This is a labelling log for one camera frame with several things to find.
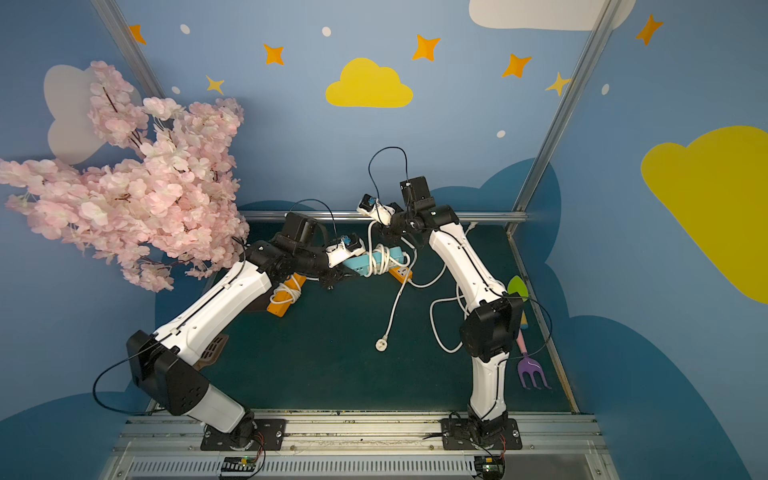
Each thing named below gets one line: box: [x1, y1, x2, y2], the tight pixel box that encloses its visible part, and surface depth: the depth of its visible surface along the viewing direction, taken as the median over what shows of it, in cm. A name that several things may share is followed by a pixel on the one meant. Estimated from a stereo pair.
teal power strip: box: [343, 246, 404, 276], surface depth 75 cm
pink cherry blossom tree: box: [0, 62, 248, 292], surface depth 58 cm
